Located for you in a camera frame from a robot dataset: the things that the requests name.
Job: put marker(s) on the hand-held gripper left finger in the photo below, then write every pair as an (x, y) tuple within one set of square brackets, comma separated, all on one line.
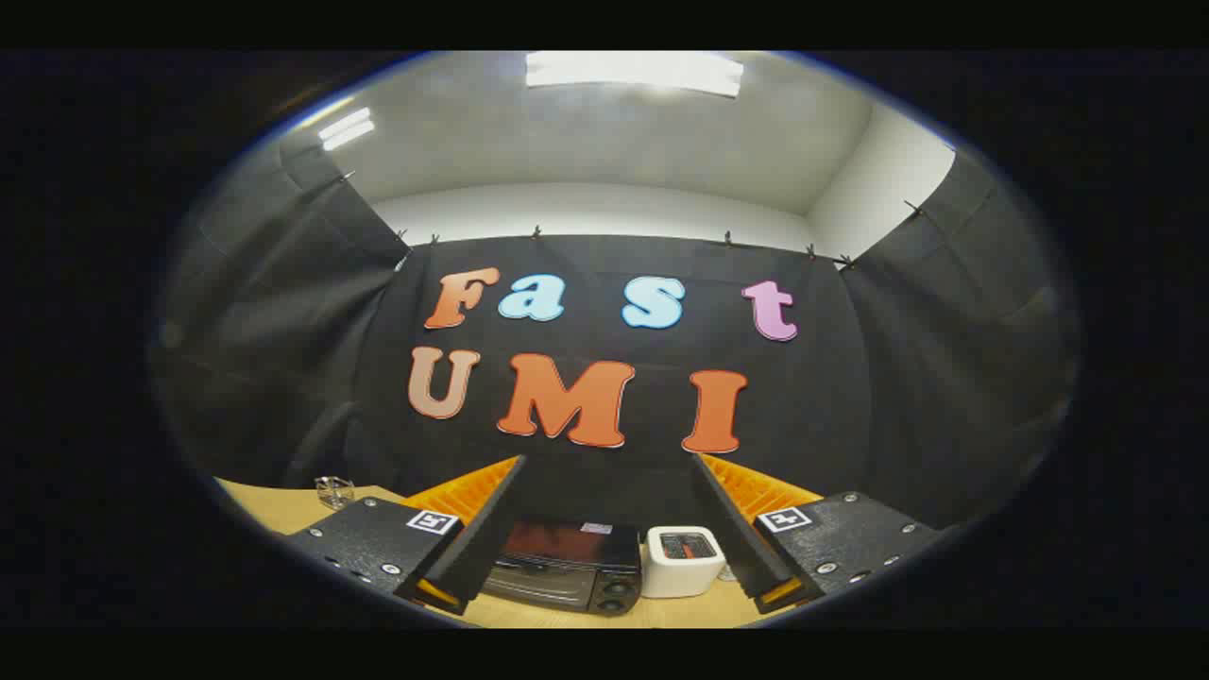
[(477, 534)]

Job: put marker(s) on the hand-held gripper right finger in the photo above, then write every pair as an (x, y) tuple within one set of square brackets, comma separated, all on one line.
[(741, 534)]

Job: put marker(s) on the black toaster oven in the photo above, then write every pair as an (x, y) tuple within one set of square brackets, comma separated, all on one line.
[(567, 552)]

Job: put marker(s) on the white rectangular appliance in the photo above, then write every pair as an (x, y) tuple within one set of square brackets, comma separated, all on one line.
[(680, 567)]

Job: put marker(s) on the metal mesh utensil holder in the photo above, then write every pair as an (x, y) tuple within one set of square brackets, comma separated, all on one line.
[(334, 493)]

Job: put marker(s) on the small ceiling light panel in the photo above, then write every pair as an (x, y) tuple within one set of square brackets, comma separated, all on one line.
[(347, 128)]

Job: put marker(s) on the large ceiling light panel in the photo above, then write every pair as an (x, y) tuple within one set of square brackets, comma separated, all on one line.
[(633, 74)]

